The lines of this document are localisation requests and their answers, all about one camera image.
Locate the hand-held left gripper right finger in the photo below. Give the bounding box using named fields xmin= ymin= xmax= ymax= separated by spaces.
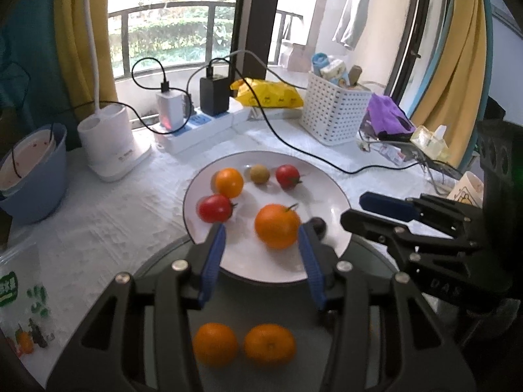
xmin=297 ymin=222 xmax=479 ymax=392

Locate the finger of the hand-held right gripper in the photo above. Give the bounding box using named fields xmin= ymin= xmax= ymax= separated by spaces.
xmin=340 ymin=208 xmax=483 ymax=278
xmin=360 ymin=191 xmax=483 ymax=238

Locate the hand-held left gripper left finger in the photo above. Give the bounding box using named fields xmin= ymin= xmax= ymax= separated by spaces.
xmin=45 ymin=224 xmax=227 ymax=392

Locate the dark purple cherry tomato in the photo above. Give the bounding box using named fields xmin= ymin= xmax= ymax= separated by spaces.
xmin=308 ymin=217 xmax=328 ymax=238

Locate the white plate with dark rim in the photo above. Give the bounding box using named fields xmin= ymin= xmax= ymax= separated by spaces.
xmin=182 ymin=151 xmax=352 ymax=283

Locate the red cherry tomato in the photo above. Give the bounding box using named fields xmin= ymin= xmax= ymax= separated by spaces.
xmin=275 ymin=164 xmax=303 ymax=190
xmin=198 ymin=194 xmax=238 ymax=224

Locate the small orange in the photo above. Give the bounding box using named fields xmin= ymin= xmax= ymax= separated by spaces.
xmin=212 ymin=168 xmax=245 ymax=199

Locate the yellow cherry tomato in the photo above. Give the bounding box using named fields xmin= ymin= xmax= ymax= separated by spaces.
xmin=249 ymin=164 xmax=270 ymax=184

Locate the white cartoon mug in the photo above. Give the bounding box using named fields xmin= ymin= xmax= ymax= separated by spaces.
xmin=447 ymin=171 xmax=485 ymax=205

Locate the small card packet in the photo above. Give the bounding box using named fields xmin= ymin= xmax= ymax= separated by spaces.
xmin=378 ymin=145 xmax=409 ymax=166

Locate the yellow-green tissue packet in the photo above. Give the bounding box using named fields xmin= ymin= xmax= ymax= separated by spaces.
xmin=411 ymin=124 xmax=452 ymax=162

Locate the purple cloth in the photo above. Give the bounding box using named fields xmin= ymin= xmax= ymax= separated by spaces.
xmin=365 ymin=94 xmax=413 ymax=139

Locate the white tablecloth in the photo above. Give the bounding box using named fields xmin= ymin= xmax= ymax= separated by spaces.
xmin=8 ymin=118 xmax=483 ymax=392

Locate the white perforated basket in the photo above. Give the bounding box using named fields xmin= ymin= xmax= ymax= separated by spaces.
xmin=301 ymin=71 xmax=373 ymax=146

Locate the white power strip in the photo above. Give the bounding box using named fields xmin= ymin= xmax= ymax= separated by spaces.
xmin=155 ymin=98 xmax=250 ymax=155

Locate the white flat box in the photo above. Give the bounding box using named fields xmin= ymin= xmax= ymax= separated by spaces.
xmin=249 ymin=106 xmax=304 ymax=120

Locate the blue-topped packet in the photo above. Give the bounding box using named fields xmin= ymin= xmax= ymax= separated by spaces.
xmin=312 ymin=52 xmax=348 ymax=86

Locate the white charger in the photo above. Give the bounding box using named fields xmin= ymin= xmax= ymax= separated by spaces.
xmin=156 ymin=92 xmax=184 ymax=129

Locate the yellow packet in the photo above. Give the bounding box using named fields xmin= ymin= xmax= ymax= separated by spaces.
xmin=231 ymin=77 xmax=305 ymax=109

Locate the white desk lamp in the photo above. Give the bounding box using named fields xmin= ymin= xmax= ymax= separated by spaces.
xmin=77 ymin=0 xmax=154 ymax=182

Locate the black charger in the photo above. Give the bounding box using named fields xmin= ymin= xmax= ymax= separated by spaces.
xmin=199 ymin=74 xmax=230 ymax=117

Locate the yellow curtain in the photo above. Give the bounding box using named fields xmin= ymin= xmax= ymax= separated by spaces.
xmin=413 ymin=0 xmax=489 ymax=131
xmin=53 ymin=0 xmax=119 ymax=111

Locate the blue plastic basin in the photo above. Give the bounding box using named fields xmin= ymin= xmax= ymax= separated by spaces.
xmin=0 ymin=122 xmax=68 ymax=225

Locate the printed clear plastic bag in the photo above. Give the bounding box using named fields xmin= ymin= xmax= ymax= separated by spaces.
xmin=0 ymin=241 xmax=56 ymax=360

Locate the grey hanging garment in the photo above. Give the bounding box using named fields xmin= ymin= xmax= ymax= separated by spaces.
xmin=332 ymin=0 xmax=377 ymax=50

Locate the black balcony railing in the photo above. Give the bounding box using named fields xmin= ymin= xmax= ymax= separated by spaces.
xmin=108 ymin=2 xmax=305 ymax=78

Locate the teal curtain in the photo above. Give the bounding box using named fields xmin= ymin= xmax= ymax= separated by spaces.
xmin=0 ymin=0 xmax=78 ymax=152

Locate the long black cable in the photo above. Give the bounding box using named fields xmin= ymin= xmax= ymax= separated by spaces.
xmin=187 ymin=59 xmax=421 ymax=174

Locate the black lamp cable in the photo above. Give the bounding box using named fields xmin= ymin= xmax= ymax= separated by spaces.
xmin=61 ymin=101 xmax=165 ymax=135

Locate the short black charger cable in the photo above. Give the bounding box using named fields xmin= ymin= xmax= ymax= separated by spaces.
xmin=131 ymin=57 xmax=170 ymax=94

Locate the dark window frame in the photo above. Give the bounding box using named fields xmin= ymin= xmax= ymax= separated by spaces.
xmin=227 ymin=0 xmax=284 ymax=78

